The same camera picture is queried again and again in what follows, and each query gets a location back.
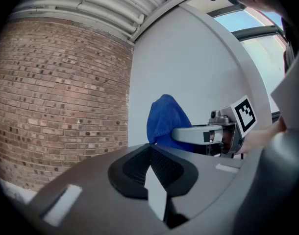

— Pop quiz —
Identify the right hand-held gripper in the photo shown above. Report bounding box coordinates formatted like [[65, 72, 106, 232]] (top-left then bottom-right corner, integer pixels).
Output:
[[171, 94, 258, 158]]

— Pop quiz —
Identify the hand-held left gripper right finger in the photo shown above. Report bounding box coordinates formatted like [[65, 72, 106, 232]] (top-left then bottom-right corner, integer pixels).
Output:
[[149, 143, 245, 231]]

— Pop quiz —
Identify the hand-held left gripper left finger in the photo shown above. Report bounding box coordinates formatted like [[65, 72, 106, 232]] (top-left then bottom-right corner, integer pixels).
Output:
[[26, 142, 171, 235]]

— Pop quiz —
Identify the blue cloth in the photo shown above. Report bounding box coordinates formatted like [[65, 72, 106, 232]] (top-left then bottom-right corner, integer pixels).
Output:
[[146, 94, 196, 153]]

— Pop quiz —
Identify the person's right forearm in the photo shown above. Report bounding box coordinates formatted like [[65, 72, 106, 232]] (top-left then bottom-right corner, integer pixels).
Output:
[[234, 116, 287, 158]]

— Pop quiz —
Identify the person's black shirt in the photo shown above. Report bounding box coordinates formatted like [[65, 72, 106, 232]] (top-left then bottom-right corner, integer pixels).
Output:
[[281, 16, 299, 74]]

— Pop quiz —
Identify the window with dark frame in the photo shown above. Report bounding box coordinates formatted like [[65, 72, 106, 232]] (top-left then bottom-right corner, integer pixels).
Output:
[[208, 6, 287, 115]]

